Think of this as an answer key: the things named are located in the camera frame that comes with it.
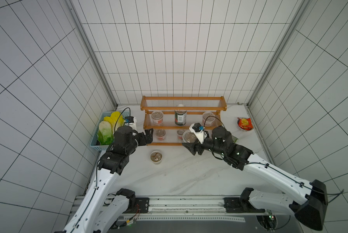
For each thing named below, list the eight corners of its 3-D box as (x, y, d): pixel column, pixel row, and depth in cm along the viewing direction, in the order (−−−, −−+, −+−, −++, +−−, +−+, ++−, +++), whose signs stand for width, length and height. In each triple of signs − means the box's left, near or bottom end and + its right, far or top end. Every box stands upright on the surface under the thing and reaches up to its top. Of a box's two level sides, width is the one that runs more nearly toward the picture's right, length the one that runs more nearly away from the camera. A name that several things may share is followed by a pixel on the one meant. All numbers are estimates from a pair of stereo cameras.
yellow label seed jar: (150, 164, 89) (149, 160, 84) (152, 154, 93) (151, 150, 89) (162, 164, 89) (161, 160, 84) (162, 154, 93) (162, 150, 89)
